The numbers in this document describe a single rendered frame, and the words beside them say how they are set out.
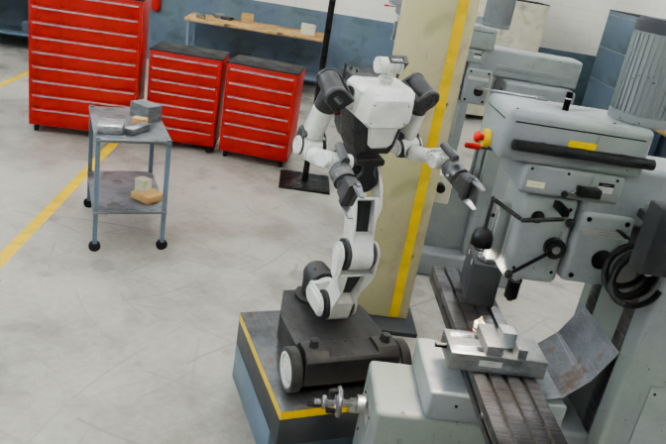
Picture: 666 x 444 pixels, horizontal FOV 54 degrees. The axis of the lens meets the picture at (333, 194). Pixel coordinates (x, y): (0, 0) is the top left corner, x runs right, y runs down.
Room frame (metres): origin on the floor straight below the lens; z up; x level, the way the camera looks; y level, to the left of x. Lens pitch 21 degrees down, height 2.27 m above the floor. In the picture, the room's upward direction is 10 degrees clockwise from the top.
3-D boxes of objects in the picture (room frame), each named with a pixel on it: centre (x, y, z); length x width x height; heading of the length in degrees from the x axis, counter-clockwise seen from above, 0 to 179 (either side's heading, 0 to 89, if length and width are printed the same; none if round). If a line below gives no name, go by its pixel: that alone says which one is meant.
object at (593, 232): (2.13, -0.88, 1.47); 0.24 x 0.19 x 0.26; 5
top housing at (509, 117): (2.12, -0.70, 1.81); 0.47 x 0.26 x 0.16; 95
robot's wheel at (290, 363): (2.44, 0.05, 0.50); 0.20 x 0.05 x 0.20; 24
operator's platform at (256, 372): (2.77, -0.09, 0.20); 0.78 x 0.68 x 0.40; 24
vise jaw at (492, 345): (2.05, -0.64, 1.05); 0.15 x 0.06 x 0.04; 6
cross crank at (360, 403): (2.07, -0.19, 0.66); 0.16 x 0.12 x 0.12; 95
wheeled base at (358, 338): (2.77, -0.09, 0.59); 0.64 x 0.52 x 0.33; 24
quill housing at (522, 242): (2.12, -0.69, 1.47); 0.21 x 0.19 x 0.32; 5
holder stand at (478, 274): (2.57, -0.68, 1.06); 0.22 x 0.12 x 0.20; 178
